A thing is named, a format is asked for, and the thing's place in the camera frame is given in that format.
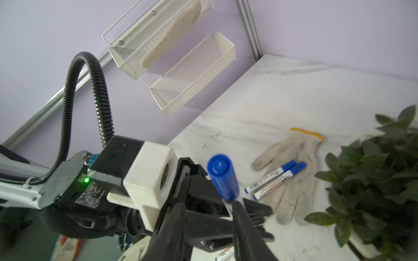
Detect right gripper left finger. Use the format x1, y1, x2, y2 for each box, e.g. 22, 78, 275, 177
142, 203, 186, 261

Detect white two-tier mesh rack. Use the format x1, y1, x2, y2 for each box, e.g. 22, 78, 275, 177
102, 0, 236, 115

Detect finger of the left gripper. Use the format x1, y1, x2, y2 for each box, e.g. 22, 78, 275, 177
153, 158, 229, 235
185, 199, 274, 253

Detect green potted plant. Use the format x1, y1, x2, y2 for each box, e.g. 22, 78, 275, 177
305, 105, 418, 261

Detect aluminium frame rails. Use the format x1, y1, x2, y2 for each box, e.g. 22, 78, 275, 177
0, 0, 263, 151

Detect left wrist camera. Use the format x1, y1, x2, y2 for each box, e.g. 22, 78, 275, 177
87, 136, 177, 231

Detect left black corrugated cable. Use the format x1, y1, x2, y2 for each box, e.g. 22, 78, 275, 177
0, 51, 115, 186

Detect white knit work glove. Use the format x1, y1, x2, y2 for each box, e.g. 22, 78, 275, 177
250, 127, 325, 226

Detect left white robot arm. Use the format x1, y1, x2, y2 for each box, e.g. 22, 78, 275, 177
1, 137, 274, 261

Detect beige glove in rack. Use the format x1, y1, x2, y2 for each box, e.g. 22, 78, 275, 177
140, 1, 202, 68

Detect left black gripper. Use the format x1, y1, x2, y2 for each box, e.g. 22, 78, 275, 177
37, 149, 210, 242

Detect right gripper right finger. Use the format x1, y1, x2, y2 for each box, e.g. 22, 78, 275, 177
231, 201, 278, 261

